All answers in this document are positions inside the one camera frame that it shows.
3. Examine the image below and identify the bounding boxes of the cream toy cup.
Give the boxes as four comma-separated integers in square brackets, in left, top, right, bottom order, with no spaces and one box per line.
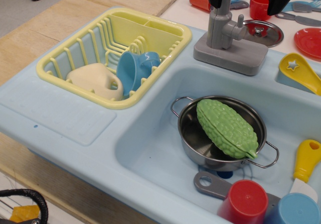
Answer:
[66,63,124,100]

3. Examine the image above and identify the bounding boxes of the yellow handled toy knife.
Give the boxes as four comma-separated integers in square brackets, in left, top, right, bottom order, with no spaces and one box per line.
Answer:
[289,139,320,202]

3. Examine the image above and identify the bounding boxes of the red cup upright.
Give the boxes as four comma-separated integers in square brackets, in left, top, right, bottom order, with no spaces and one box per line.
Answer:
[250,0,271,21]

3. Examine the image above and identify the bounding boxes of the yellow cloth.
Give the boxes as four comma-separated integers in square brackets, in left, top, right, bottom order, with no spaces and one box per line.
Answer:
[9,205,40,223]

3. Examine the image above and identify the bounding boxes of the grey toy utensil handle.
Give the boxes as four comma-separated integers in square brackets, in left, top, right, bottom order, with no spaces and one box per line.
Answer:
[193,170,281,209]

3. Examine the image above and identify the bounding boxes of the yellow dish rack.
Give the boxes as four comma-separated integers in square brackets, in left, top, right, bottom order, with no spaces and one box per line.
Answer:
[36,8,192,109]

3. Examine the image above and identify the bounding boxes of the grey toy spatula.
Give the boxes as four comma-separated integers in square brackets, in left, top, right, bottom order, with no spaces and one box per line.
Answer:
[292,3,321,13]

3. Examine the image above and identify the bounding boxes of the light blue toy sink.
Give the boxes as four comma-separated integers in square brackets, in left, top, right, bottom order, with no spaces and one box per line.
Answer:
[1,24,320,223]

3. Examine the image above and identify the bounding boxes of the red cup in sink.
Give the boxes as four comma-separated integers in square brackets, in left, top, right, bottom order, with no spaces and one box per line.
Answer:
[217,180,268,224]

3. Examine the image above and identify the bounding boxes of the blue cup in sink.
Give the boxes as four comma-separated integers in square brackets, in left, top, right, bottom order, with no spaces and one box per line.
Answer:
[263,193,320,224]

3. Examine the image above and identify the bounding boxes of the green bitter gourd toy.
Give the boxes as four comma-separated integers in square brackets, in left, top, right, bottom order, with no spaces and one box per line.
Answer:
[196,99,259,159]

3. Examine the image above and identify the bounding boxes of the grey toy knife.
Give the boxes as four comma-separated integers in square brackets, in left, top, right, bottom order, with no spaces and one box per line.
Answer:
[275,12,321,27]

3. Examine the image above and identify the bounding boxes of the black cable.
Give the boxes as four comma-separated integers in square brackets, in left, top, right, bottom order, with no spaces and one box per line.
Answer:
[0,188,49,224]

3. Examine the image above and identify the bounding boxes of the yellow star spoon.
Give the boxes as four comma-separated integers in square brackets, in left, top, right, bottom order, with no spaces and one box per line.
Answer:
[279,53,320,96]

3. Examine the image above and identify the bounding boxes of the steel pot lid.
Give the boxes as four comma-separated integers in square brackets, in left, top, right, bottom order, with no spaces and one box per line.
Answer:
[243,20,284,48]

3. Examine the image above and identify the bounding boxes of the blue toy utensil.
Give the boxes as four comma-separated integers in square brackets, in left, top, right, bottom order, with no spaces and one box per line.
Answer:
[282,0,320,12]

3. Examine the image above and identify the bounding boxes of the grey toy faucet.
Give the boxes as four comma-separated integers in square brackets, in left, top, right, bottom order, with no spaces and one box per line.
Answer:
[193,0,268,76]

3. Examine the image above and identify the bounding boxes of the steel pot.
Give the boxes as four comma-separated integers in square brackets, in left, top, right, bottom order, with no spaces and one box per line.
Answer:
[171,96,279,172]

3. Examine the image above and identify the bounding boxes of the red plate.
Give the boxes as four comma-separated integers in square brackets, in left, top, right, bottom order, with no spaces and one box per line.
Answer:
[294,28,320,61]

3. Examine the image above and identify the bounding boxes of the blue toy cup in rack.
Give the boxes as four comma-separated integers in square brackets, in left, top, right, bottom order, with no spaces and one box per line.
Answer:
[116,51,161,97]

